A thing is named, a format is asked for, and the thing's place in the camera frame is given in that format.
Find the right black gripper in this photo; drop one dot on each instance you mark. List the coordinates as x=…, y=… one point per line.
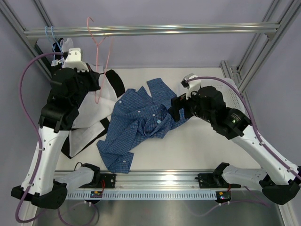
x=178, y=103

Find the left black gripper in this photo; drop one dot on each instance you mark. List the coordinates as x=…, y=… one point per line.
x=93, y=76

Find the blue plaid shirt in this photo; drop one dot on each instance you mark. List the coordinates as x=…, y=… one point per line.
x=138, y=115

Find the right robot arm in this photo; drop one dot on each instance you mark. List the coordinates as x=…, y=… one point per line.
x=277, y=182

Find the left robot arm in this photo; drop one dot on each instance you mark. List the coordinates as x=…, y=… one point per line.
x=40, y=187

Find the white and black shirt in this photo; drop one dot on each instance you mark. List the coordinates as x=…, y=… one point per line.
x=82, y=120

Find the white plastic basket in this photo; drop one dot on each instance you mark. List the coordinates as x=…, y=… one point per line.
x=231, y=99

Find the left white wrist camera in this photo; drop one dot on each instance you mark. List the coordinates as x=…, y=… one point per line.
x=74, y=60

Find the blue wire hanger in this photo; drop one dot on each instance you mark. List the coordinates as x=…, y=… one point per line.
x=55, y=44

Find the right aluminium frame post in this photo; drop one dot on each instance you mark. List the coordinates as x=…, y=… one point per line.
x=260, y=49

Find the aluminium frame post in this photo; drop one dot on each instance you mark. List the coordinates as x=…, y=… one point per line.
x=31, y=46
x=260, y=49

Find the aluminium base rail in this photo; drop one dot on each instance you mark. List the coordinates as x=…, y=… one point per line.
x=162, y=179

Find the white slotted cable duct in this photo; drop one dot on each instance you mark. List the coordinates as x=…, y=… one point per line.
x=142, y=195

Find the left aluminium frame post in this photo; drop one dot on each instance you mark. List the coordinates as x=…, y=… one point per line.
x=31, y=46

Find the aluminium hanging rail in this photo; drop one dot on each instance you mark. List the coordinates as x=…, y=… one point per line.
x=147, y=30

